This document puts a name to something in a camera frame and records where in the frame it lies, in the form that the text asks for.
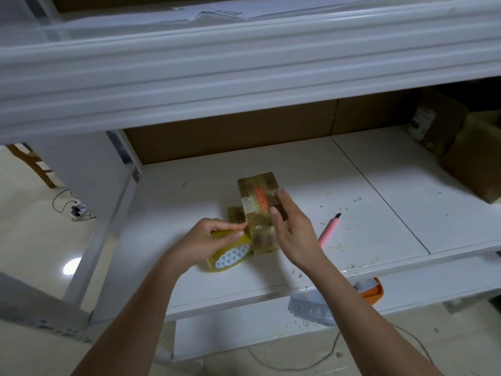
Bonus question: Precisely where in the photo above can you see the white power strip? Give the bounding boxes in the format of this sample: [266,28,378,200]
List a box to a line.
[68,201,91,221]

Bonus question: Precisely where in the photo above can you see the person's right hand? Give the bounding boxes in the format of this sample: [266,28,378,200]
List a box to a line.
[269,187,333,273]

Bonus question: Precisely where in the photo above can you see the orange plastic object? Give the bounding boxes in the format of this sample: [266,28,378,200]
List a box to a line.
[354,276,385,307]

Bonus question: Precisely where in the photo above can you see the small taped carton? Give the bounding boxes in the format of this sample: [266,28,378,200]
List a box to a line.
[227,171,284,254]

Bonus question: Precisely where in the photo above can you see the clear taped brown cardboard box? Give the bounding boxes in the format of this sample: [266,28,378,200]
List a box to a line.
[438,110,501,204]

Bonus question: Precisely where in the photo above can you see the person's left forearm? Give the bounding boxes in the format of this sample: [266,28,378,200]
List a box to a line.
[70,258,185,376]

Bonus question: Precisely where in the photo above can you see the pink utility knife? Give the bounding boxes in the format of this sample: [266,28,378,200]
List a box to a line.
[318,213,343,249]

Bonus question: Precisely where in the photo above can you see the yellow tape roll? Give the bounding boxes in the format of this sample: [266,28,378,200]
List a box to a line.
[206,227,254,273]

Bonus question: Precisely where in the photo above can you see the wooden chair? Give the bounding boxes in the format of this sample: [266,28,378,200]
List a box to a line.
[6,143,57,190]

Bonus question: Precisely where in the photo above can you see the person's right forearm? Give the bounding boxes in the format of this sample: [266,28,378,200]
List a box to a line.
[309,258,443,376]

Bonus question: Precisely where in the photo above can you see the person's left hand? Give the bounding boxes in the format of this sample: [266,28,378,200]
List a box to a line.
[166,217,248,275]

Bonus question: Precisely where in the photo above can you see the white metal shelf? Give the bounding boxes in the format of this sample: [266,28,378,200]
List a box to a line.
[0,0,501,365]

